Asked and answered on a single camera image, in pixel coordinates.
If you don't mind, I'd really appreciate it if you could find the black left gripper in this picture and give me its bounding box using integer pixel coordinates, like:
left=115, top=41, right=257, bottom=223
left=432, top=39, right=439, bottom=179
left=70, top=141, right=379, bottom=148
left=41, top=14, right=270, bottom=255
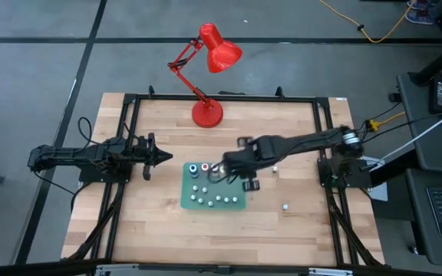
left=128, top=132, right=173, bottom=182

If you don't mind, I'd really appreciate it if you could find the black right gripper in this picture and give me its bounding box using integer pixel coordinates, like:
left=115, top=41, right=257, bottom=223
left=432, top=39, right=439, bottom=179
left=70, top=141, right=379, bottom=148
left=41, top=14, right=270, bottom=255
left=220, top=136, right=279, bottom=192

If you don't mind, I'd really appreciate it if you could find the teal translucent plastic bin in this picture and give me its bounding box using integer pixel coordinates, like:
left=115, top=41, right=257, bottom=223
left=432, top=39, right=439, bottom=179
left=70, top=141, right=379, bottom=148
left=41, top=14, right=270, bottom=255
left=180, top=161, right=248, bottom=211

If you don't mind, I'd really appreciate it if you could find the red desk lamp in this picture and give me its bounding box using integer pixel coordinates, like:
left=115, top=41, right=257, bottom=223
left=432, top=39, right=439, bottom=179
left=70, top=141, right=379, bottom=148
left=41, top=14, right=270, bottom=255
left=167, top=21, right=244, bottom=129

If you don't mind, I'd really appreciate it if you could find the yellow power plug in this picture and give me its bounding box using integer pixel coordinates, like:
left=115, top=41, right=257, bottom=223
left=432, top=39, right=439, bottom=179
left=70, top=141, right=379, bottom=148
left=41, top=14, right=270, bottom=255
left=366, top=110, right=407, bottom=130

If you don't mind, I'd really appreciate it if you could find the white paper sheet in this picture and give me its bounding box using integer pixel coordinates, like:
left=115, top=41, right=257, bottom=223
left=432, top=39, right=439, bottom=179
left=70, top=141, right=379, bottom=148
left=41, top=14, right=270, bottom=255
left=366, top=155, right=389, bottom=202

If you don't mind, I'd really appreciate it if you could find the dark grey side desk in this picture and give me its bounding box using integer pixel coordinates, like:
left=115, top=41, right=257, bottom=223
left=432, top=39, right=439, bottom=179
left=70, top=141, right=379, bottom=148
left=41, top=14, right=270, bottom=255
left=370, top=71, right=442, bottom=269

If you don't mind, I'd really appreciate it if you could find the white rod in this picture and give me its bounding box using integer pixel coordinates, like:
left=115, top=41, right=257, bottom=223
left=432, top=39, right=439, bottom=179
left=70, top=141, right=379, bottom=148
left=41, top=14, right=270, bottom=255
left=376, top=103, right=442, bottom=166

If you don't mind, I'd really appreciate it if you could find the black stand leg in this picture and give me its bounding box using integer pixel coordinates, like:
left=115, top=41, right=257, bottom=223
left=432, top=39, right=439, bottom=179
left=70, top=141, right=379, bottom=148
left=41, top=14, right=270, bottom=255
left=410, top=38, right=442, bottom=86

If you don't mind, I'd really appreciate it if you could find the person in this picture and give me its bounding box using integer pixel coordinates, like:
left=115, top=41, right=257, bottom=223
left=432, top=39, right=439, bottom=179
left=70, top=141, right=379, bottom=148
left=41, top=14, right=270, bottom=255
left=405, top=0, right=442, bottom=27

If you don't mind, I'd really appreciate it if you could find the black metal table frame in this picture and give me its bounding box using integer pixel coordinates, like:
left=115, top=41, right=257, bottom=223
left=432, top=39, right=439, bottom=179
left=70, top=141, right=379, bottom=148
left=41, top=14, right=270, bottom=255
left=77, top=84, right=383, bottom=269

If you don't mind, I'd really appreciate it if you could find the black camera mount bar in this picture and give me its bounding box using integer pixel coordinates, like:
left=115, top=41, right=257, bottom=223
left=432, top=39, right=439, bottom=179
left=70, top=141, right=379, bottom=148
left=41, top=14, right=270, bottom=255
left=0, top=258, right=442, bottom=276

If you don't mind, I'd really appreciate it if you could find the yellow extension cable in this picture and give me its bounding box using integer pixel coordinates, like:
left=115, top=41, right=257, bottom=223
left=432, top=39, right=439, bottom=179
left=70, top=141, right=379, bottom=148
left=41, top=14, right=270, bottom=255
left=318, top=0, right=417, bottom=44

